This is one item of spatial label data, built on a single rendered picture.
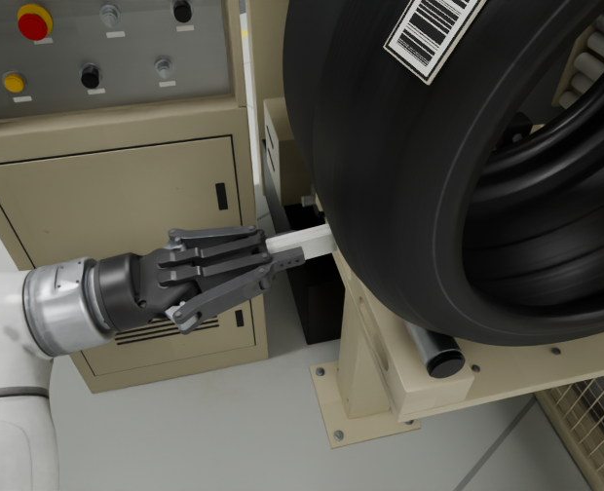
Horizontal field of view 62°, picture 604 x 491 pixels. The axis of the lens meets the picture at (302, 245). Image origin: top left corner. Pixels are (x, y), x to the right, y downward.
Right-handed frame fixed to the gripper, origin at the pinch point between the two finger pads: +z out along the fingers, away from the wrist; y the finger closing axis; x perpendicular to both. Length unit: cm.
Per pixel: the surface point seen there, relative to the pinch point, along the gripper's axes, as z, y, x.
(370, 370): 14, 27, 79
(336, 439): 1, 22, 103
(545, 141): 37.9, 15.3, 8.0
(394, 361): 7.9, -5.5, 18.1
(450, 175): 9.5, -11.7, -14.8
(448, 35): 8.8, -11.2, -24.3
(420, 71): 7.3, -11.0, -22.4
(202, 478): -36, 21, 99
